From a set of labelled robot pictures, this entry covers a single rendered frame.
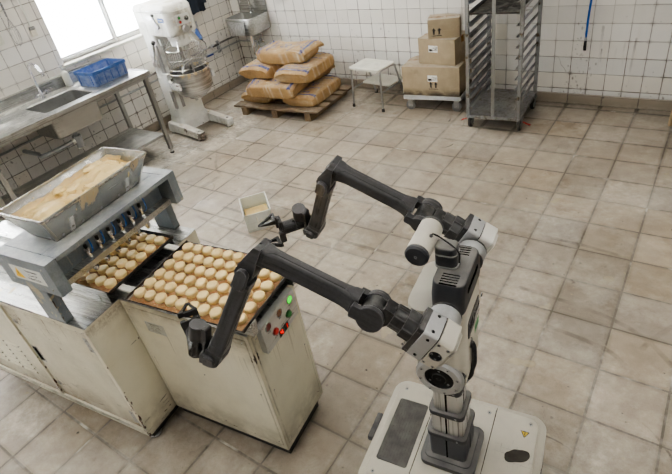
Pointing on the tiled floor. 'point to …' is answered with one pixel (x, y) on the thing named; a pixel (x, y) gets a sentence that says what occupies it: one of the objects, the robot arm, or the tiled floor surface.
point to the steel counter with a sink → (70, 119)
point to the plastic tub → (255, 210)
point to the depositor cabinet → (87, 349)
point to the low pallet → (294, 106)
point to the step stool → (376, 75)
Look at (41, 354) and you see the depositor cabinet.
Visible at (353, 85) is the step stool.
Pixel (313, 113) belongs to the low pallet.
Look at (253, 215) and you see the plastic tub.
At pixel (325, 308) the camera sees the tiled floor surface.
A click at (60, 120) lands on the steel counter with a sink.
